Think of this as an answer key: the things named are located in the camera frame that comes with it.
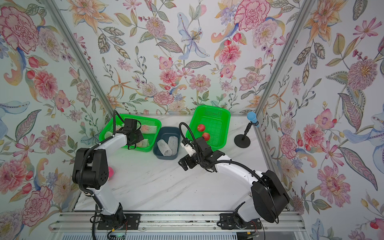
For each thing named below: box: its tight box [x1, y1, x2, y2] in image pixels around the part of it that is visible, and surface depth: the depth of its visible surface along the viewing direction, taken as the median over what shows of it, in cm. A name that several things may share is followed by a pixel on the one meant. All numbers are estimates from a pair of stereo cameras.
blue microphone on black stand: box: [234, 111, 260, 148], surface depth 106 cm
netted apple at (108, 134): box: [104, 131, 113, 139], surface depth 100 cm
